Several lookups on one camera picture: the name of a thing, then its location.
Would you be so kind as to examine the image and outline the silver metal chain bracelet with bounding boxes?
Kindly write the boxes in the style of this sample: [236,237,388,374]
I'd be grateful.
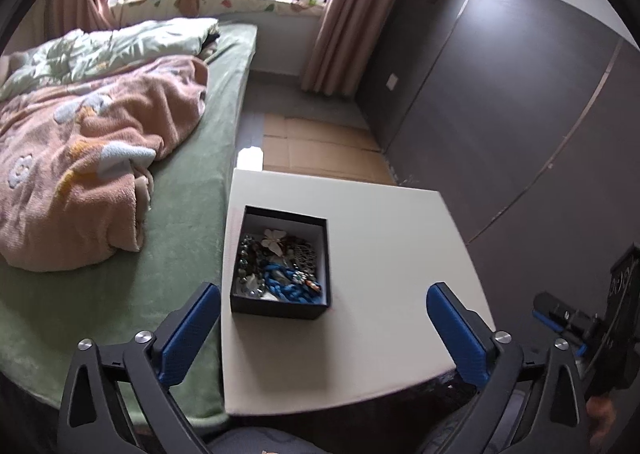
[286,237,319,272]

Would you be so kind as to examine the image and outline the black open jewelry box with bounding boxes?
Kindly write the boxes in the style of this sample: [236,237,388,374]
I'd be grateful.
[230,205,332,321]

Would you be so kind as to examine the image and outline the person's right hand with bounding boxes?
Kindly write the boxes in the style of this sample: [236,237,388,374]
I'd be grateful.
[586,396,617,446]

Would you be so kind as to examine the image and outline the green bed sheet mattress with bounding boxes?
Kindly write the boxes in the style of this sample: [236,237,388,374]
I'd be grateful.
[1,23,257,408]

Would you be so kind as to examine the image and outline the person's left knee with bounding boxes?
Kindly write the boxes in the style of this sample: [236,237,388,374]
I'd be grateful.
[207,427,324,454]

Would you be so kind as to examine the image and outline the white low table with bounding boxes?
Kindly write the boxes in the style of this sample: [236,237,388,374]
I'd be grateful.
[221,169,491,416]

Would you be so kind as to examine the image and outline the white butterfly hair clip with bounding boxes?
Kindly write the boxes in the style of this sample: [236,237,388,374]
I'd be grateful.
[260,229,286,257]

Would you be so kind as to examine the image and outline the pink fleece blanket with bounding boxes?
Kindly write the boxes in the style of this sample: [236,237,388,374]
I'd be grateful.
[1,56,208,272]

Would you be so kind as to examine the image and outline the cardboard floor sheets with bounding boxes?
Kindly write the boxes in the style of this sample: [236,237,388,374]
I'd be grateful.
[262,113,395,185]

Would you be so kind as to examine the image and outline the light green quilt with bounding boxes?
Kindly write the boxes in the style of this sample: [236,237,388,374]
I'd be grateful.
[1,18,219,101]

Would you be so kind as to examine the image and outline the dark pearl bead bracelet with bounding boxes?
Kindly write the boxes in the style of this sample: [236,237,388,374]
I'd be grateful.
[236,232,260,293]

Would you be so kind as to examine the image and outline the white wall socket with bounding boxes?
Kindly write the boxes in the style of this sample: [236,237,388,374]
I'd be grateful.
[386,74,398,92]

